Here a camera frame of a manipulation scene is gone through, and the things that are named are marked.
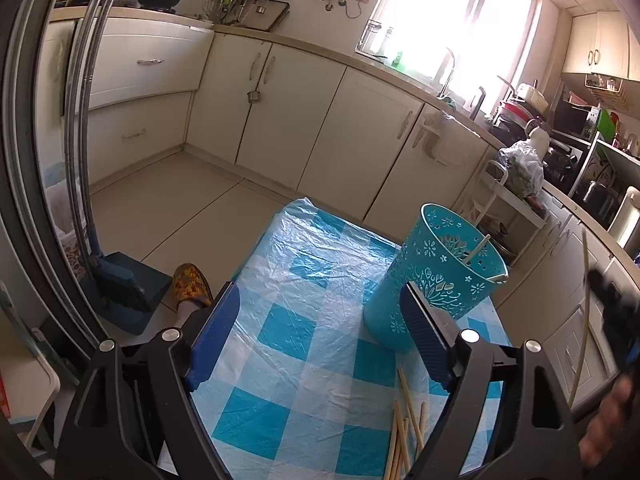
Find blue checkered plastic tablecloth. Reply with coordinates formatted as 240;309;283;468
192;197;516;480

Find cream kitchen base cabinets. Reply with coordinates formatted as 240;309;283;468
37;7;640;411

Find white trolley cart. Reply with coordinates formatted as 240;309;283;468
472;160;551;263

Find cream wall cabinet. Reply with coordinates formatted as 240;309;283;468
561;10;640;83

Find metal sink faucet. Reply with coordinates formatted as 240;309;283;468
436;47;457;100

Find dish rack with pots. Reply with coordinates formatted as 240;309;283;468
491;77;552;141

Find person's right hand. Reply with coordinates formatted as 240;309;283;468
579;374;640;472

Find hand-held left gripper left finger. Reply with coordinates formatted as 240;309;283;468
54;281;241;480

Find teal perforated utensil holder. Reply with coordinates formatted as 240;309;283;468
362;203;509;353

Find green cutting board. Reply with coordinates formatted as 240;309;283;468
596;109;622;147

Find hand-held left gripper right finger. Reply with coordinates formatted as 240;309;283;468
400;282;583;480

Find white stool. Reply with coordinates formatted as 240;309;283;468
0;352;62;466

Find clear plastic bag of greens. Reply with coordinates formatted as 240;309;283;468
499;139;546;200

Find dark sliding door frame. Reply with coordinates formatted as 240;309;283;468
0;0;108;376

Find white trash bag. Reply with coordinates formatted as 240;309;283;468
42;162;91;281

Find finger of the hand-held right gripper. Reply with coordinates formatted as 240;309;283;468
588;269;627;313

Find black microwave oven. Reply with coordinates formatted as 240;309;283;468
554;99;601;142

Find kitchen window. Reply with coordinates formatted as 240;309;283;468
356;0;546;106

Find orange patterned slipper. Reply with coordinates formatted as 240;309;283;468
172;263;215;308

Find white countertop appliance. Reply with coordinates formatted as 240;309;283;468
607;185;640;256

